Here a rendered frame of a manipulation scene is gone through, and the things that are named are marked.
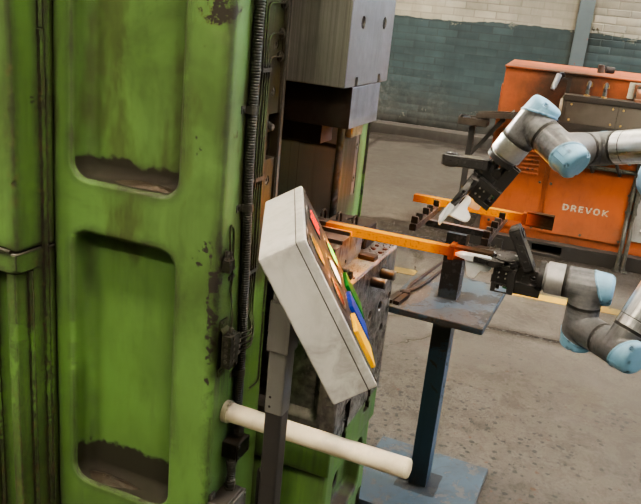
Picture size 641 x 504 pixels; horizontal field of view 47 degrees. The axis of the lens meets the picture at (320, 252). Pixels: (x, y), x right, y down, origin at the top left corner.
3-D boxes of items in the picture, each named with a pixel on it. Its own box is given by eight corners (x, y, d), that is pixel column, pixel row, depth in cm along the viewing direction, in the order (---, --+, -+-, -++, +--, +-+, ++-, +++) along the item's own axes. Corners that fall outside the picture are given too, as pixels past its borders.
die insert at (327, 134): (331, 140, 189) (333, 116, 187) (320, 143, 183) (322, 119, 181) (228, 122, 199) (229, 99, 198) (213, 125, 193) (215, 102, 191)
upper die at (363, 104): (376, 120, 187) (380, 82, 184) (348, 129, 170) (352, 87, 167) (229, 97, 202) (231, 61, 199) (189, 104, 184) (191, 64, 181)
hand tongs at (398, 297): (452, 254, 274) (453, 251, 273) (463, 257, 272) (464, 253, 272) (385, 302, 223) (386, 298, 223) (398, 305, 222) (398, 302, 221)
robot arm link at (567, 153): (609, 150, 158) (575, 120, 165) (575, 152, 152) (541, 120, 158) (589, 179, 163) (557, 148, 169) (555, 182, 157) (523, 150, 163)
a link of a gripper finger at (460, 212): (456, 234, 169) (482, 204, 170) (436, 217, 170) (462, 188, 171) (454, 237, 172) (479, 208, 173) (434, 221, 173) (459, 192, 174)
